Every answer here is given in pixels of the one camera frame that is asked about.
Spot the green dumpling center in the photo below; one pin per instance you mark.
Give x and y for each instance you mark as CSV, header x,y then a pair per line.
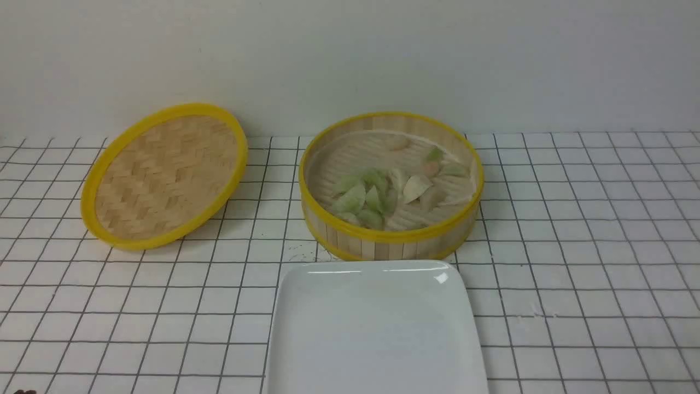
x,y
381,196

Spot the green dumpling upper left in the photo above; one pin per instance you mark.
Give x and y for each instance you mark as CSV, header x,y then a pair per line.
x,y
345,183

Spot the green dumpling front left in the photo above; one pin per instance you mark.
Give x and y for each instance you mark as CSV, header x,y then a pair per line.
x,y
351,201

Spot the yellow rimmed bamboo steamer lid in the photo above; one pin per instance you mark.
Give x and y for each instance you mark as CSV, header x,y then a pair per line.
x,y
164,177

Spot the white square ceramic plate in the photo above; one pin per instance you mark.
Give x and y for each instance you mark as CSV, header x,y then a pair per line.
x,y
374,327

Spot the pink dumpling back right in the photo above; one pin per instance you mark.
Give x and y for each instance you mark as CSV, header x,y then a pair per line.
x,y
431,168

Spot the cream white dumpling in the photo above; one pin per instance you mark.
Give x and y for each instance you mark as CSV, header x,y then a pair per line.
x,y
415,187

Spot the pale pink dumpling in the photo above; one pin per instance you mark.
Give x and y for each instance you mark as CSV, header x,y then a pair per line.
x,y
397,142

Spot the green dumpling back right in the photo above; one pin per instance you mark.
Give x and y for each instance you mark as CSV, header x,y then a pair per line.
x,y
434,154

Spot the white steamer liner cloth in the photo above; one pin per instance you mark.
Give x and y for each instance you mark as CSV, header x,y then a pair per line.
x,y
356,152

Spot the yellow rimmed bamboo steamer basket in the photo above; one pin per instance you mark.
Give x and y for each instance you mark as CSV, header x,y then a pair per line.
x,y
356,243

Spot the pale green dumpling far right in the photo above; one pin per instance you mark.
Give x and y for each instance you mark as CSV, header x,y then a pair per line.
x,y
453,169

